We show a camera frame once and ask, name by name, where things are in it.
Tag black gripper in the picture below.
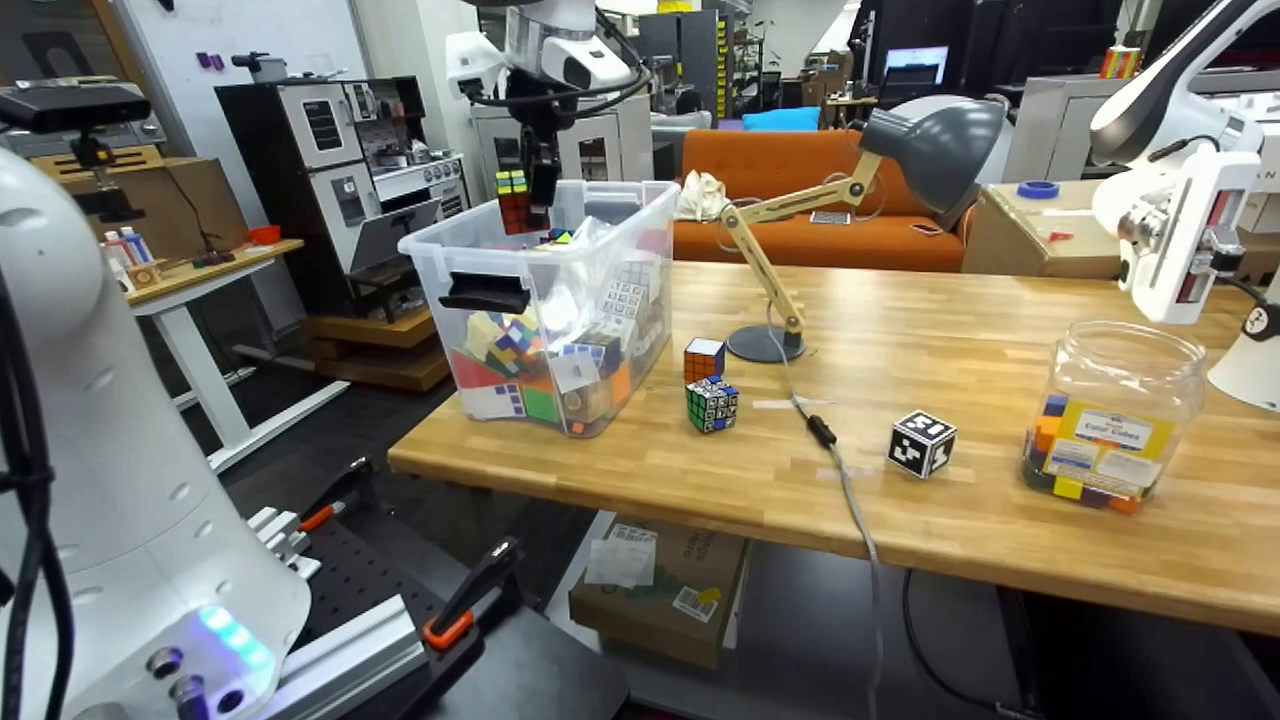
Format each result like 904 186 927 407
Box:
508 67 577 234

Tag red yellow green rubik's cube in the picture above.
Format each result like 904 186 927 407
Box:
496 169 526 234

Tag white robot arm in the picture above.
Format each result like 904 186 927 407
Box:
444 0 648 228

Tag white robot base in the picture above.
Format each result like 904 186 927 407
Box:
0 152 313 720

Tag clear plastic storage box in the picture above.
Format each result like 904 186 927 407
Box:
401 180 681 435

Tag orange white rubik's cube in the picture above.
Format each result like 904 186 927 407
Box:
683 335 724 385

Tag small green blue rubik's cube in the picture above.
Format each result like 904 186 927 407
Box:
683 382 740 433

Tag cardboard box under table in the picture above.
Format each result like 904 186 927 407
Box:
567 519 747 670

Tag black white patterned cube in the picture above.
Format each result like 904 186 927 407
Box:
887 407 954 481

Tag cardboard box with blue lid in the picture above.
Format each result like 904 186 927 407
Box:
963 180 1120 281

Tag black white equipment cabinet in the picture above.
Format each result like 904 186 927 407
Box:
217 75 467 322

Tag orange sofa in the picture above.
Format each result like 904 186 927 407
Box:
683 130 963 274

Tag white side table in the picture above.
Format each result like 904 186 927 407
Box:
110 237 353 477

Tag grey wooden desk lamp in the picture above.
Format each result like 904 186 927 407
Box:
676 91 1009 369

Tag black orange clamp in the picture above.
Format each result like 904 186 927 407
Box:
421 538 520 654

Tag clear jar with blocks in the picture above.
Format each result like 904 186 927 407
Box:
1021 322 1209 513

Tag lamp power cable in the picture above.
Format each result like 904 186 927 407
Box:
763 331 894 720

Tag black camera on tripod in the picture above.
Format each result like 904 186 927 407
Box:
0 84 150 169

